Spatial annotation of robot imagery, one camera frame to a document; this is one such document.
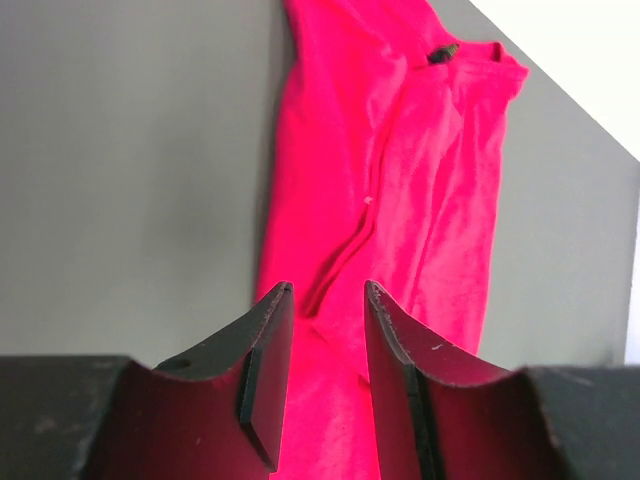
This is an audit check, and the red t shirt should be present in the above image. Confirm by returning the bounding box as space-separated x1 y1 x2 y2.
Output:
256 1 527 479

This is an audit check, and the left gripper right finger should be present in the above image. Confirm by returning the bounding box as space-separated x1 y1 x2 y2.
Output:
365 282 639 479

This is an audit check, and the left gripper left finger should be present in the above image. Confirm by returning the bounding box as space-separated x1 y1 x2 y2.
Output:
1 282 294 479

